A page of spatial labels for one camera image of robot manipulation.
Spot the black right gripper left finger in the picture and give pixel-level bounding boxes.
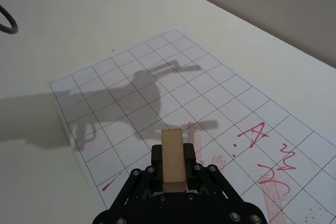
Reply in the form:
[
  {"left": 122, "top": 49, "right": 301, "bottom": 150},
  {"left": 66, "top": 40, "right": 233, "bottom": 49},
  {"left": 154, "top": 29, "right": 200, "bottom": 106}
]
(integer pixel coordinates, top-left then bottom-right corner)
[{"left": 93, "top": 144, "right": 164, "bottom": 224}]

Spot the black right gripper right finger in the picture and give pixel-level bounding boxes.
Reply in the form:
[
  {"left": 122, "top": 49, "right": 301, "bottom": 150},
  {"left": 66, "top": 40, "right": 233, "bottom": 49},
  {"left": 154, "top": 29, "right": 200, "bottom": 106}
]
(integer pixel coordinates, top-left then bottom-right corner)
[{"left": 183, "top": 143, "right": 267, "bottom": 224}]

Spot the pale wooden block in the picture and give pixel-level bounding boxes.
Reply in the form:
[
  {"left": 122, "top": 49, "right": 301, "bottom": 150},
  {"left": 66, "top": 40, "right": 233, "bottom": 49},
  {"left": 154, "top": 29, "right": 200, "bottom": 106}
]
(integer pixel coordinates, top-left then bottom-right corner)
[{"left": 161, "top": 128, "right": 186, "bottom": 193}]

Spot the white grid paper sheet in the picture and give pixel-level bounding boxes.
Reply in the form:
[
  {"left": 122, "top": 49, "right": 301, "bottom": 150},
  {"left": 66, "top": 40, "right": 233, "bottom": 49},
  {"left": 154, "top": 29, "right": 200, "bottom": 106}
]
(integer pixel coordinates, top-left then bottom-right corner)
[{"left": 49, "top": 28, "right": 336, "bottom": 224}]

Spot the black cable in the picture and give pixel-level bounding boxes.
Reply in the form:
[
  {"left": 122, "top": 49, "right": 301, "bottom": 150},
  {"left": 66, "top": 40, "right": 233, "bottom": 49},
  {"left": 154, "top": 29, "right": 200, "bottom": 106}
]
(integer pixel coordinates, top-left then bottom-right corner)
[{"left": 0, "top": 5, "right": 19, "bottom": 35}]

